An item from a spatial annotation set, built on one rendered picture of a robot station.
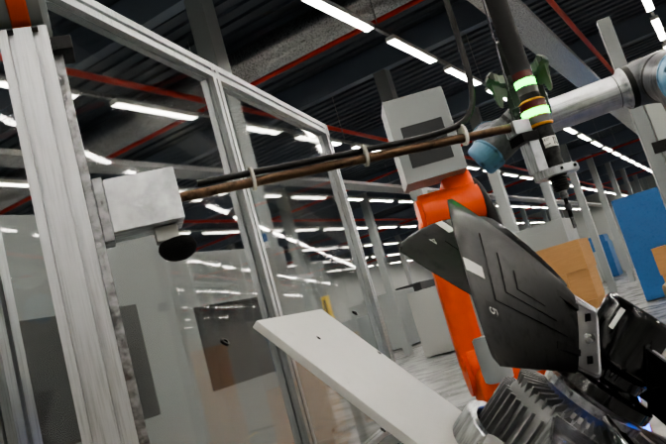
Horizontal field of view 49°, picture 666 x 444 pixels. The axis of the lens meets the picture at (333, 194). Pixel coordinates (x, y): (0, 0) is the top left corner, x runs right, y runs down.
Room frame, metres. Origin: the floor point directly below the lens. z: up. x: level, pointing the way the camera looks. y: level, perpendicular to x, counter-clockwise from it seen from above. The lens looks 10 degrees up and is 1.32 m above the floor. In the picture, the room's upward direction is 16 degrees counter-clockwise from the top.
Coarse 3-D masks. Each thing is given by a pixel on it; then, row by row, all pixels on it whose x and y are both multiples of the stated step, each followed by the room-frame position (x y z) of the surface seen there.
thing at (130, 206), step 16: (128, 176) 0.89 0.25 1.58; (144, 176) 0.90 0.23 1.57; (160, 176) 0.90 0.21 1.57; (96, 192) 0.89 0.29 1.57; (112, 192) 0.88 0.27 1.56; (128, 192) 0.89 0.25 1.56; (144, 192) 0.90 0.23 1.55; (160, 192) 0.90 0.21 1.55; (176, 192) 0.91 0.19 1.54; (112, 208) 0.88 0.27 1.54; (128, 208) 0.89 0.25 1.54; (144, 208) 0.89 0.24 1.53; (160, 208) 0.90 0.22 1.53; (176, 208) 0.91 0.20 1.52; (112, 224) 0.88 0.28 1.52; (128, 224) 0.89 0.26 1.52; (144, 224) 0.89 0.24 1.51; (160, 224) 0.91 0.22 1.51; (112, 240) 0.89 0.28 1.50
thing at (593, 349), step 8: (584, 312) 0.97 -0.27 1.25; (592, 312) 0.99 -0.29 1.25; (584, 320) 0.97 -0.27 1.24; (592, 320) 0.99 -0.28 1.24; (584, 328) 0.97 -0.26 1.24; (592, 328) 0.98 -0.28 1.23; (584, 344) 0.96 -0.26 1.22; (592, 344) 0.97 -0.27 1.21; (584, 352) 0.96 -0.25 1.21; (592, 352) 0.97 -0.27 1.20; (600, 352) 0.98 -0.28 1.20; (584, 360) 0.95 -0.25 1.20; (600, 360) 0.98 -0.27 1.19; (584, 368) 0.95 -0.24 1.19; (592, 368) 0.96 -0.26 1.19; (600, 368) 0.98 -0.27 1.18; (592, 376) 0.96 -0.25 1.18; (600, 376) 0.97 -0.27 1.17
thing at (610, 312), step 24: (600, 312) 1.01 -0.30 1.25; (624, 312) 0.98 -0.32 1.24; (600, 336) 0.99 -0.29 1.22; (624, 336) 0.97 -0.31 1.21; (648, 336) 0.96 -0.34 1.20; (624, 360) 0.97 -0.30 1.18; (576, 384) 0.99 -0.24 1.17; (600, 384) 0.98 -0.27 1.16; (624, 384) 0.99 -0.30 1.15; (624, 408) 0.97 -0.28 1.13
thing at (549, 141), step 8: (536, 128) 1.11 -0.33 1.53; (544, 128) 1.11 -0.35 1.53; (552, 128) 1.11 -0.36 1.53; (544, 136) 1.11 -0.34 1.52; (552, 136) 1.11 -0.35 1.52; (544, 144) 1.11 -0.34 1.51; (552, 144) 1.11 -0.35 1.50; (544, 152) 1.11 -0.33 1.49; (552, 152) 1.11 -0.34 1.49; (552, 160) 1.11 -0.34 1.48; (560, 160) 1.11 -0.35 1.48; (552, 176) 1.11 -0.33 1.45; (560, 176) 1.11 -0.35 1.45; (552, 184) 1.12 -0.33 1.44; (560, 184) 1.11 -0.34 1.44; (568, 184) 1.12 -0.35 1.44
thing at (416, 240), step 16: (432, 224) 1.19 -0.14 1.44; (448, 224) 1.20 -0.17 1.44; (496, 224) 1.23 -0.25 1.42; (416, 240) 1.15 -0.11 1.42; (448, 240) 1.16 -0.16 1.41; (512, 240) 1.19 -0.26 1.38; (416, 256) 1.12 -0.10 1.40; (432, 256) 1.13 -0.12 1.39; (448, 256) 1.13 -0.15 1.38; (432, 272) 1.11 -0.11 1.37; (448, 272) 1.11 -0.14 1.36; (464, 272) 1.12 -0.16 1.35; (464, 288) 1.10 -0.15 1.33
